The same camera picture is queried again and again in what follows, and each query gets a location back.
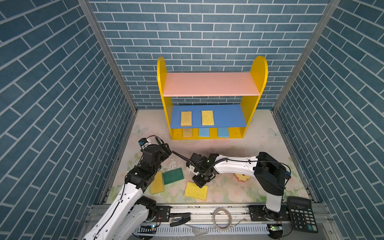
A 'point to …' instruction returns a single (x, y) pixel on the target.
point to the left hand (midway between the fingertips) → (166, 147)
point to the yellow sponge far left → (157, 186)
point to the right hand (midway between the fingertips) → (195, 183)
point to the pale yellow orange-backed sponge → (187, 132)
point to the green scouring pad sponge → (172, 176)
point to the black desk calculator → (302, 215)
